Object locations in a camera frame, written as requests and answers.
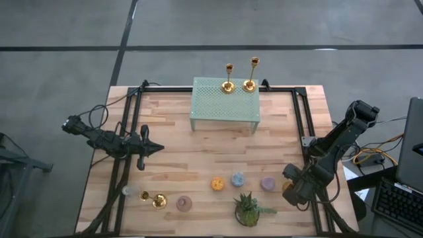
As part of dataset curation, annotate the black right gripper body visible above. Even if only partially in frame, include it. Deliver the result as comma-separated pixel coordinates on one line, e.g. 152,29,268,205
282,163,313,208

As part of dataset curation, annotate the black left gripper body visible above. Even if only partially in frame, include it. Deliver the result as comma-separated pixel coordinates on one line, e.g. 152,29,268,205
124,124,151,172

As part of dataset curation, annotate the purple candle tin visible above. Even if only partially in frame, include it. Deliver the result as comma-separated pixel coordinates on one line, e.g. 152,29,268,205
260,176,277,193

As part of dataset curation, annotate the short brass saucer candle holder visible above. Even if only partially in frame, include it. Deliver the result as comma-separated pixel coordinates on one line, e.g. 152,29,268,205
139,190,169,210

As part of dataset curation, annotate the pink ribbed glass candle holder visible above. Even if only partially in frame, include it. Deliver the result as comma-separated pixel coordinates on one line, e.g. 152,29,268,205
175,195,194,213

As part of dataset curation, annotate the orange patterned candle tin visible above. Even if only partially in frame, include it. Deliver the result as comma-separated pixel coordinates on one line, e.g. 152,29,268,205
210,176,226,192

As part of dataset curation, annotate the medium brass candlestick holder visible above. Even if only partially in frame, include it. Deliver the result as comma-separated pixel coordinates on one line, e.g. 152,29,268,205
220,63,237,95

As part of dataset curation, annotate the tall brass candlestick holder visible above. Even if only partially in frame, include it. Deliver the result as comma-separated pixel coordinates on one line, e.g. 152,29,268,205
242,56,261,93

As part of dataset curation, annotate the blue white floral candle tin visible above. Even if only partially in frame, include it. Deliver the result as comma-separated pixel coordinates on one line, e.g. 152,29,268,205
230,171,246,188

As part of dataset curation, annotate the green succulent plant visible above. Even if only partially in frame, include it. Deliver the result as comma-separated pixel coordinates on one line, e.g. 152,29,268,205
232,191,279,219

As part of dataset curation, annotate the black plant pot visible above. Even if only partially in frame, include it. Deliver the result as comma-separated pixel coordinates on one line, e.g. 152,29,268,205
235,206,260,228

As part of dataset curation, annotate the green perforated metal shelf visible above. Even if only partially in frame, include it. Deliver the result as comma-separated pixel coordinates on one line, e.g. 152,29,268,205
189,76,261,134

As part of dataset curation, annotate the black power box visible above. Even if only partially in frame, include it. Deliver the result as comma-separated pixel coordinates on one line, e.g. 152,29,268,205
358,153,386,169

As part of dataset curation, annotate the black keyboard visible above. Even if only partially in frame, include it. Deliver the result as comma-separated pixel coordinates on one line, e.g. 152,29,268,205
371,177,423,235

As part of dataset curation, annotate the grey metal stand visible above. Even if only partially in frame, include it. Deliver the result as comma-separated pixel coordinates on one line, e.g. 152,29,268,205
0,132,54,238

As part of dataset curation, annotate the silver mounting bracket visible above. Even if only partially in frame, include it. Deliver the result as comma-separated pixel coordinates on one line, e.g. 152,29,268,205
301,136,319,148

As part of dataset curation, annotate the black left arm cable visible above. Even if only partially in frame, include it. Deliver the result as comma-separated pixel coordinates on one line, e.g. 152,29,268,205
77,103,134,134

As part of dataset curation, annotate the black aluminium table frame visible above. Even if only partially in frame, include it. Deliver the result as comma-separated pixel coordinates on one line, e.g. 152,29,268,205
88,85,351,236

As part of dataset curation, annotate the yellow cable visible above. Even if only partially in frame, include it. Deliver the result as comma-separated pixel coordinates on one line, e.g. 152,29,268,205
352,133,404,167

